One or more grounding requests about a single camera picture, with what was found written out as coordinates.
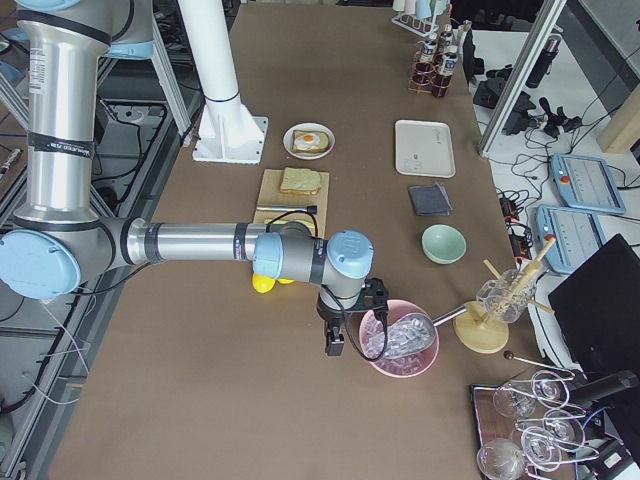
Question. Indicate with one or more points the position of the clear glass mug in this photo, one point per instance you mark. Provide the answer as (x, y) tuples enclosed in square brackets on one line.
[(506, 297)]

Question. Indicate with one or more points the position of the black laptop monitor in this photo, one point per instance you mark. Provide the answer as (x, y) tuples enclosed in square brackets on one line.
[(597, 309)]

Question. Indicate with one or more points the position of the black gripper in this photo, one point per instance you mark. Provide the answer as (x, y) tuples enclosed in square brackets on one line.
[(331, 319)]

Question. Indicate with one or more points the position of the dark bottle white cap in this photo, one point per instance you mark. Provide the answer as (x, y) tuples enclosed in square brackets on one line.
[(427, 53)]

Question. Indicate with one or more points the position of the steel muddler black tip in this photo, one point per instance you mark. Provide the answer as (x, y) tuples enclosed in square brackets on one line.
[(281, 209)]

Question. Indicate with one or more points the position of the steel ice scoop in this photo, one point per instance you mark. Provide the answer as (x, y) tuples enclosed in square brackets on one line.
[(414, 333)]

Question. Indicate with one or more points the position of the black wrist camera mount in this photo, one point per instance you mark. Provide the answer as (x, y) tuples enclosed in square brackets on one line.
[(372, 297)]

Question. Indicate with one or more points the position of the blue teach pendant near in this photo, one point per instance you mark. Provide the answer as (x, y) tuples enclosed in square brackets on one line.
[(578, 235)]

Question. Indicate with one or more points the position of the blue teach pendant far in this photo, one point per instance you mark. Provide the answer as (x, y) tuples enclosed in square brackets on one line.
[(586, 183)]

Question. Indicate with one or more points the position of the copper wire bottle rack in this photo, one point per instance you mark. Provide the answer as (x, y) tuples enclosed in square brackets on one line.
[(421, 83)]

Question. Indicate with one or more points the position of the white round plate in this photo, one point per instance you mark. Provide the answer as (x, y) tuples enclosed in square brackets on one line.
[(309, 126)]

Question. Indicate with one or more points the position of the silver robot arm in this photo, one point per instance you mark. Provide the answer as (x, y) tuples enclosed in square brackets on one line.
[(60, 242)]

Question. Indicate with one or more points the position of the cream rabbit tray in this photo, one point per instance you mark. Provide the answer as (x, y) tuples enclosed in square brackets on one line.
[(424, 148)]

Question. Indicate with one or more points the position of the blue teach pendant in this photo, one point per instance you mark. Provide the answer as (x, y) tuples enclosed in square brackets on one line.
[(586, 183), (578, 235)]

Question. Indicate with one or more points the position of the grey folded cloth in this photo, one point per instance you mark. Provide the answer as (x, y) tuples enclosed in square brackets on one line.
[(431, 200)]

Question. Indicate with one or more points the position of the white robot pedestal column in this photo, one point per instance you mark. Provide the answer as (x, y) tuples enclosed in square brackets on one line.
[(228, 132)]

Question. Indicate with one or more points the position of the yellow lemon near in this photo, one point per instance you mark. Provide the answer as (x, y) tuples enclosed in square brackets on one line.
[(262, 284)]

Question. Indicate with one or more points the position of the wooden cup stand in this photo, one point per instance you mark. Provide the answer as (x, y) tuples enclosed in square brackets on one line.
[(477, 330)]

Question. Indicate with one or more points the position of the plain bread slice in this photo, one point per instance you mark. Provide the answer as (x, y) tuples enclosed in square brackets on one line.
[(300, 181)]

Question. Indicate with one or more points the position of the wine glass rack tray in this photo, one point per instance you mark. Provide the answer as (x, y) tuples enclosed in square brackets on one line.
[(528, 428)]

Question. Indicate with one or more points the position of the bread slice under egg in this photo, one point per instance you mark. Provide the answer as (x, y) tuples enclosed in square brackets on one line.
[(324, 146)]

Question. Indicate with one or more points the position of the green ceramic bowl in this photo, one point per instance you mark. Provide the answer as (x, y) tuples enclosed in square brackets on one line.
[(443, 244)]

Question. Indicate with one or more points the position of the white cup rack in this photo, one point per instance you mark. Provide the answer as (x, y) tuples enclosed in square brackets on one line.
[(419, 16)]

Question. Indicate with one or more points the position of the fried egg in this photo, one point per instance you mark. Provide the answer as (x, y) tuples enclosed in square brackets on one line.
[(306, 141)]

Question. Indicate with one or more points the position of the pink bowl with ice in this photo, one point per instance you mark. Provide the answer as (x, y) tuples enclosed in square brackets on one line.
[(411, 365)]

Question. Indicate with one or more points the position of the wooden cutting board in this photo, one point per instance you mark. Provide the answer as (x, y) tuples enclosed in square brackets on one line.
[(269, 194)]

